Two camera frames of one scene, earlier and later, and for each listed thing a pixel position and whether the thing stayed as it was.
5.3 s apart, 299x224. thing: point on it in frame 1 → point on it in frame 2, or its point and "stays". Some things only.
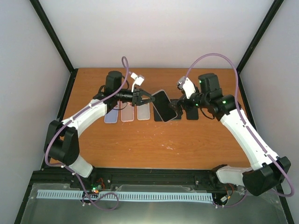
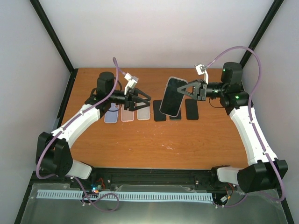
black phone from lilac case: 192,114 stays
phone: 127,114 stays
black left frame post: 56,40 stays
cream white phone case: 143,112 stays
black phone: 160,116 stays
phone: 112,116 stays
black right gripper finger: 176,103 → 195,89
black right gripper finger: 176,107 → 194,95
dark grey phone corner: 167,112 → 173,98
